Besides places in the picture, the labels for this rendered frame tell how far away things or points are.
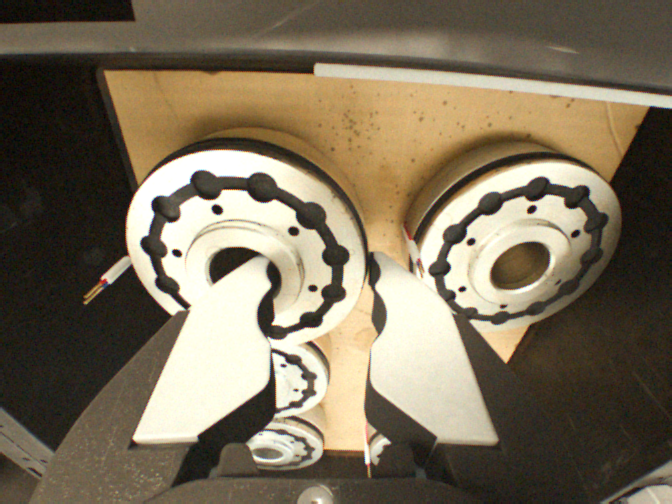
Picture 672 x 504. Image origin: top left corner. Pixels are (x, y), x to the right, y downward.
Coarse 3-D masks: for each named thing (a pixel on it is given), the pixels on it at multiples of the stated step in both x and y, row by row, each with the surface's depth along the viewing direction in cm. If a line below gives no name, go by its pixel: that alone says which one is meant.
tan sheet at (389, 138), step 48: (144, 96) 13; (192, 96) 13; (240, 96) 13; (288, 96) 13; (336, 96) 13; (384, 96) 13; (432, 96) 13; (480, 96) 13; (528, 96) 13; (144, 144) 14; (336, 144) 14; (384, 144) 14; (432, 144) 14; (480, 144) 14; (576, 144) 14; (624, 144) 14; (384, 192) 15; (384, 240) 17; (336, 336) 21; (336, 384) 25; (336, 432) 30
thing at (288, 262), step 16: (224, 224) 10; (240, 224) 10; (256, 224) 11; (192, 240) 11; (208, 240) 10; (224, 240) 10; (240, 240) 10; (256, 240) 10; (272, 240) 10; (288, 240) 11; (192, 256) 11; (208, 256) 11; (272, 256) 11; (288, 256) 11; (192, 272) 11; (208, 272) 11; (288, 272) 11; (304, 272) 12; (208, 288) 12; (288, 288) 12; (288, 304) 12
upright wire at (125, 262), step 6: (126, 258) 12; (120, 264) 11; (126, 264) 12; (114, 270) 11; (120, 270) 11; (102, 276) 11; (108, 276) 11; (114, 276) 11; (102, 282) 11; (108, 282) 11; (96, 288) 10; (102, 288) 11; (90, 294) 10; (96, 294) 10
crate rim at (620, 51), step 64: (0, 0) 4; (64, 0) 4; (128, 0) 4; (192, 0) 3; (256, 0) 3; (320, 0) 3; (384, 0) 3; (448, 0) 3; (512, 0) 3; (576, 0) 3; (640, 0) 3; (384, 64) 4; (448, 64) 4; (512, 64) 4; (576, 64) 4; (640, 64) 4; (0, 384) 9
